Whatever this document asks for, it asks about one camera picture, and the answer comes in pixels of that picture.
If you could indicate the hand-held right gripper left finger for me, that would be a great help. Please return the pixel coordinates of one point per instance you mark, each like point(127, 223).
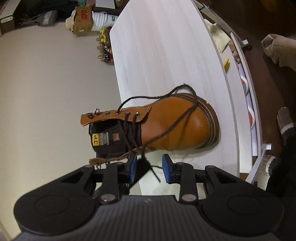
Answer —
point(132, 169)

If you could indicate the person's socked foot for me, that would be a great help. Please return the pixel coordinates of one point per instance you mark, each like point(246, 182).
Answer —
point(285, 122)
point(270, 165)

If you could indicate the white cabinet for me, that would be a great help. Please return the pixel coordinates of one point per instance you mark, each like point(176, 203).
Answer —
point(9, 16)

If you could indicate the cream folded cloth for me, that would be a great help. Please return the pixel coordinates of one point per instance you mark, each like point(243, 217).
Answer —
point(218, 34)

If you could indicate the white plastic buckets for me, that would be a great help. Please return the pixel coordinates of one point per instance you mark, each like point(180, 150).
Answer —
point(104, 20)

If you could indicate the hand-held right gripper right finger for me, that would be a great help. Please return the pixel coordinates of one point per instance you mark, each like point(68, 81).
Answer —
point(166, 169)

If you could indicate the dark brown shoelace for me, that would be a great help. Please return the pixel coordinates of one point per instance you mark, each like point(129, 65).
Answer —
point(180, 115)

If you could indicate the beige cloth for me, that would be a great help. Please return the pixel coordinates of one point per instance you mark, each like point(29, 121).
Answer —
point(282, 48)

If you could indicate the grey hanging bag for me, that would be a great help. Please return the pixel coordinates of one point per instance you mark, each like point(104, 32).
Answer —
point(44, 18)

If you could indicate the person's black trouser leg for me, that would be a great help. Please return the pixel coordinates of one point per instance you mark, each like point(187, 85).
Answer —
point(284, 166)

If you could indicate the yellow plastic item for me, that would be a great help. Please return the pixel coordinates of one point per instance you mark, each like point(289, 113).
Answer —
point(226, 64)

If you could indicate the cream straw hat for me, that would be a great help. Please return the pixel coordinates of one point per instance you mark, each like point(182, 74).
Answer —
point(70, 20)

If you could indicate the cardboard box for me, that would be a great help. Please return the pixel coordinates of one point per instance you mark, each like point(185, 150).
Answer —
point(83, 19)

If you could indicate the tan leather boot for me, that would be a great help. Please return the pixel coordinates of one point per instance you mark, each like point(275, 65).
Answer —
point(175, 125)

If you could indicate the row of oil bottles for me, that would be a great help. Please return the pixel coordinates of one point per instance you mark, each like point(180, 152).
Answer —
point(106, 46)

